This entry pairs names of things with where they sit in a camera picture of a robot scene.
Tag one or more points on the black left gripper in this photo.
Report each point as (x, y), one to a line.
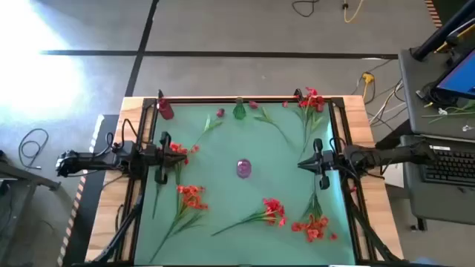
(162, 159)

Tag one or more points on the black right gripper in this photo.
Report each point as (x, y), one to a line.
(324, 162)

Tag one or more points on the red artificial flower bunch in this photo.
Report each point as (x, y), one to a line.
(313, 101)
(174, 147)
(274, 207)

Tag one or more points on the orange artificial flower bunch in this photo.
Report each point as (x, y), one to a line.
(191, 196)
(313, 228)

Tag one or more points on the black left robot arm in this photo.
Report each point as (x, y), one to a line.
(92, 159)

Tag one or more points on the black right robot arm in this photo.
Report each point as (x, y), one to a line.
(389, 155)

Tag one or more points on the red ribbed glass vase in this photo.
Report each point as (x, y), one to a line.
(166, 110)

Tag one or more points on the pink ribbed glass vase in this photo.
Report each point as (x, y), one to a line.
(244, 168)

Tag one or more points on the green glass vase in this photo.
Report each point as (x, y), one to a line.
(239, 112)

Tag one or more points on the green table mat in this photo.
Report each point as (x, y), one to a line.
(230, 196)

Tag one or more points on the black table clamp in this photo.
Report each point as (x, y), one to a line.
(160, 93)
(298, 93)

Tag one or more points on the white paper sheet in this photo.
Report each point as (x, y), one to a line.
(393, 178)

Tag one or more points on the black hazard-striped floor mat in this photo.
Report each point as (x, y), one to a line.
(91, 207)

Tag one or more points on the yellow power plug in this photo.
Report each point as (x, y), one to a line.
(368, 78)

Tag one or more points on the grey computer cart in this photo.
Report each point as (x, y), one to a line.
(419, 111)

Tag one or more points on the black computer keyboard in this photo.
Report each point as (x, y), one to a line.
(449, 167)

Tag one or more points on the spare green flower stem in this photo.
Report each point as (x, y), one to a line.
(451, 110)

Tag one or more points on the grey metal stand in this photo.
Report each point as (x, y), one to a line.
(15, 207)

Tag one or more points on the monitor with blue screen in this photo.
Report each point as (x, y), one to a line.
(462, 78)

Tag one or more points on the black monitor pole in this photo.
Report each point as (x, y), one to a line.
(438, 35)

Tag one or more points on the black aluminium table frame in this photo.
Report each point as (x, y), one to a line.
(208, 99)

